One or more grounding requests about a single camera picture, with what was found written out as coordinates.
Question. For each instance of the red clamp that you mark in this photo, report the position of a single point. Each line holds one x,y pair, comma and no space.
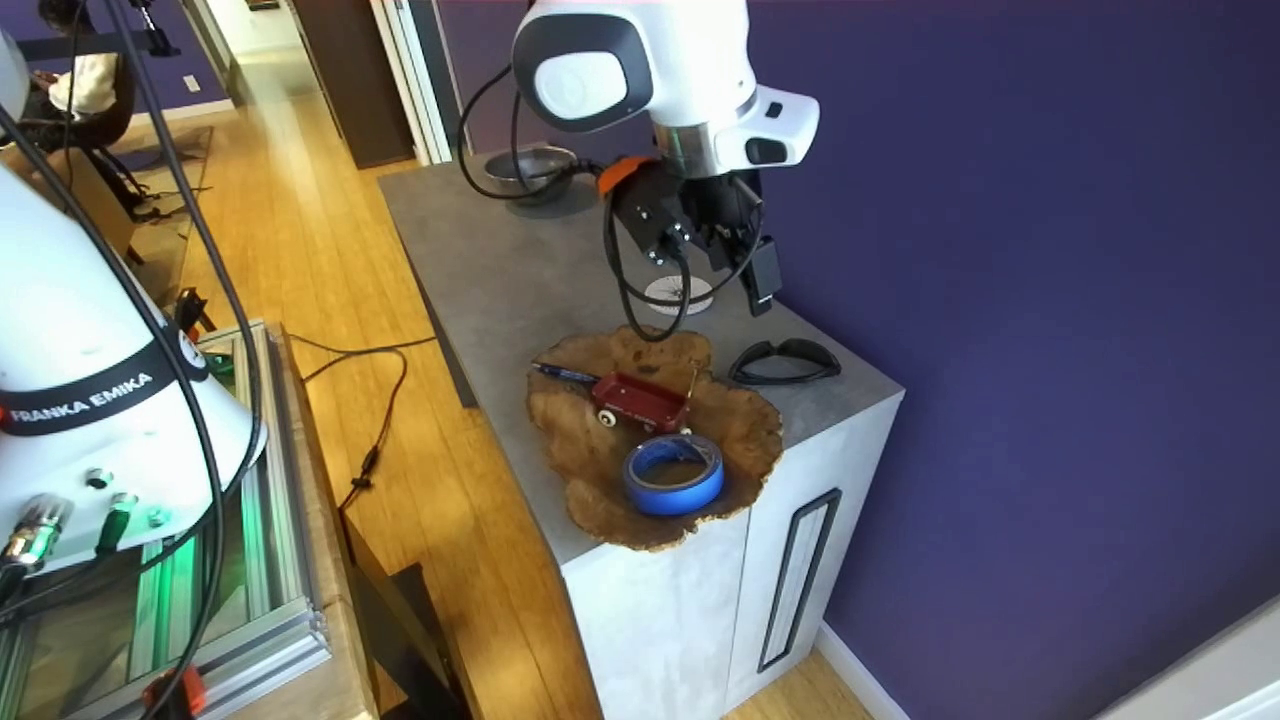
186,690

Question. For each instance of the black office chair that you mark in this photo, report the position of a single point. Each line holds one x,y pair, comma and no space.
93,106

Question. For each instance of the black wrist camera orange mount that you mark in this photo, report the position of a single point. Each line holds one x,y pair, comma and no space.
645,215

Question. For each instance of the grey concrete-look cabinet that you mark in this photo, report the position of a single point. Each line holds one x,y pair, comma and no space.
642,627

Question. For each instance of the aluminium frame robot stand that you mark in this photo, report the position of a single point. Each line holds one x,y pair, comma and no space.
274,602

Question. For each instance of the black floor box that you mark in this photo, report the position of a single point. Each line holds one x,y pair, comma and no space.
412,643

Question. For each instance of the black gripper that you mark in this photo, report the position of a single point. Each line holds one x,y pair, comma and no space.
725,204

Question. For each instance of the grey round dish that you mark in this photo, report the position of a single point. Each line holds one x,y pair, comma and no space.
524,170

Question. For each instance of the white round coaster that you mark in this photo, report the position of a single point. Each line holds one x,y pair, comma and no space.
665,305

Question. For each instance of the red multitool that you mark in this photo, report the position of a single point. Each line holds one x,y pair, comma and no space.
642,396

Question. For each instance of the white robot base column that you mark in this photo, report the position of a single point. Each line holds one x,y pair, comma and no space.
80,372

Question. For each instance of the brown wooden tray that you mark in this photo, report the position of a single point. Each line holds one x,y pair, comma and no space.
586,463

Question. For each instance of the white door frame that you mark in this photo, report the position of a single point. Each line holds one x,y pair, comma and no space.
409,80

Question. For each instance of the blue tape roll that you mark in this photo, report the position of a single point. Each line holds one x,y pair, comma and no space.
636,488

